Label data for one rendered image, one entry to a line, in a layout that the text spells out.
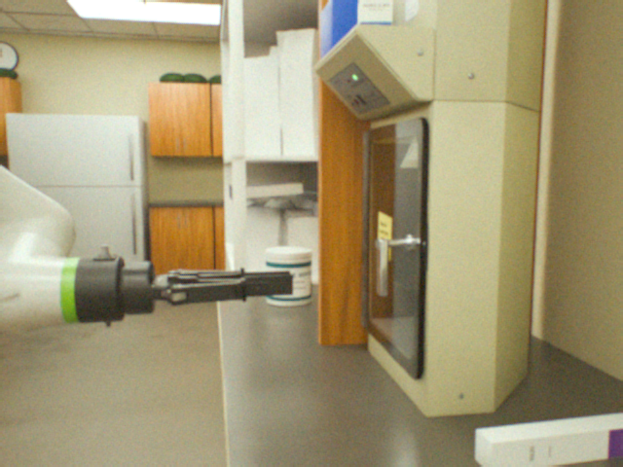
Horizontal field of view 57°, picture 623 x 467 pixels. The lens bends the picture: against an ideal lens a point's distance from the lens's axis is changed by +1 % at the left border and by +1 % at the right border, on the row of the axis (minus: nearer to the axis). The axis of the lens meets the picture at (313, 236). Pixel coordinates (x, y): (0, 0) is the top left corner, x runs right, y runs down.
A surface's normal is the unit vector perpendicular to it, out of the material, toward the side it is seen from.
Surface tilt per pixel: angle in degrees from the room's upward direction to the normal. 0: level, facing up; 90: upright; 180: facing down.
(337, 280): 90
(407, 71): 90
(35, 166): 90
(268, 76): 83
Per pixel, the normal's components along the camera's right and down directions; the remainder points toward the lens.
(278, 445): 0.00, -0.99
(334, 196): 0.18, 0.12
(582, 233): -0.98, 0.02
